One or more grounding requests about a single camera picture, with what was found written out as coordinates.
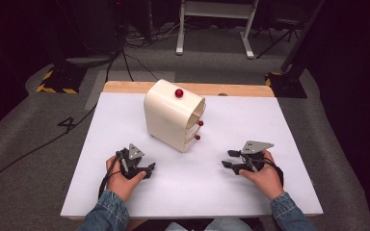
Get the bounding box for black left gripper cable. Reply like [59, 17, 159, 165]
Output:
[97, 150, 125, 199]

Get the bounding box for black stand with striped base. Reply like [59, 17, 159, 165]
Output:
[36, 0, 89, 95]

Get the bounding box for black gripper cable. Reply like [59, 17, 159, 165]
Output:
[263, 158, 285, 188]
[97, 150, 125, 199]

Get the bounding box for cream cabinet with drawers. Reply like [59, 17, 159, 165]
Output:
[143, 79, 206, 154]

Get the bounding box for person's left hand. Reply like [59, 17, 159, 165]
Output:
[105, 155, 147, 202]

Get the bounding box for dark equipment stand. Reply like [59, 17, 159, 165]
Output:
[109, 0, 130, 54]

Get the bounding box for white table cover sheet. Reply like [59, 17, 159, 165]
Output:
[60, 91, 324, 219]

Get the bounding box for long black floor cable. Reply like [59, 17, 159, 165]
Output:
[0, 104, 98, 194]

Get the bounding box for white desk frame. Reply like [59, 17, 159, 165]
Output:
[175, 0, 260, 60]

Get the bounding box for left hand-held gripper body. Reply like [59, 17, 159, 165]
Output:
[116, 143, 145, 180]

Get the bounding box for cream drawer with red knob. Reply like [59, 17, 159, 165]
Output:
[186, 118, 205, 137]
[184, 133, 202, 146]

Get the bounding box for person's right hand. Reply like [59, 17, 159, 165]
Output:
[239, 150, 285, 202]

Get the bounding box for black stand with slanted pole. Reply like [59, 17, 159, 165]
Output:
[264, 0, 326, 99]

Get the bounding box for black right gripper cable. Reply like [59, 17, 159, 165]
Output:
[263, 158, 285, 188]

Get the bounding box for person's light trousers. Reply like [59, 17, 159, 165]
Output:
[164, 218, 255, 231]

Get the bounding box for black tripod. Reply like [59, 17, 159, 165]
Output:
[255, 17, 301, 60]

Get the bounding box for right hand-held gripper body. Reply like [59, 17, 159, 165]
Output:
[240, 140, 275, 173]

